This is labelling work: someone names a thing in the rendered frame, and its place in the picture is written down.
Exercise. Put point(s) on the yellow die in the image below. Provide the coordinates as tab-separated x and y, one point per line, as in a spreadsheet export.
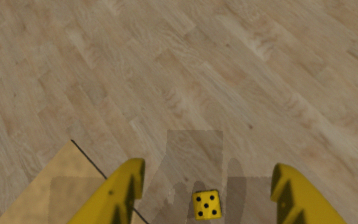
206	205

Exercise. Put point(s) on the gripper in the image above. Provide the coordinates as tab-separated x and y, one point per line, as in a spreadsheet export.
298	200

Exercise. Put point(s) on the tan mat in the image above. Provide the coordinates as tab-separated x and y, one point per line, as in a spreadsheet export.
58	191

